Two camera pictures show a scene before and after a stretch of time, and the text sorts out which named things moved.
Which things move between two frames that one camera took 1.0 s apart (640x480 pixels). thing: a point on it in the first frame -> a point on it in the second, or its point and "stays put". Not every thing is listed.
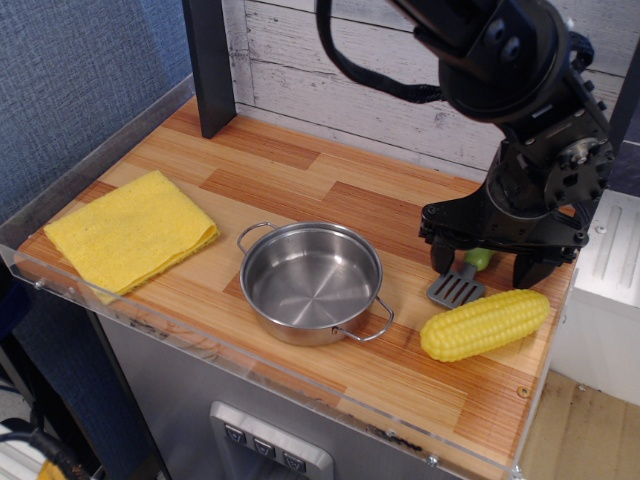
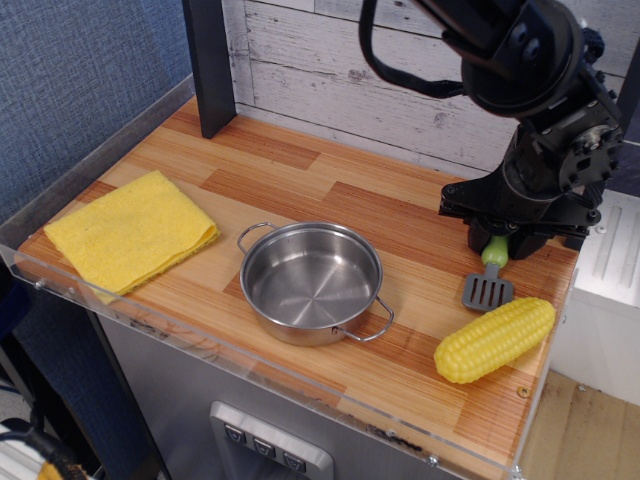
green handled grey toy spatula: [454, 292] -> [487, 291]
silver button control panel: [249, 447] stays put
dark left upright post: [205, 25] stays put
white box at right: [598, 339] stays put
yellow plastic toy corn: [470, 326] -> [479, 349]
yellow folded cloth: [132, 234] stays put
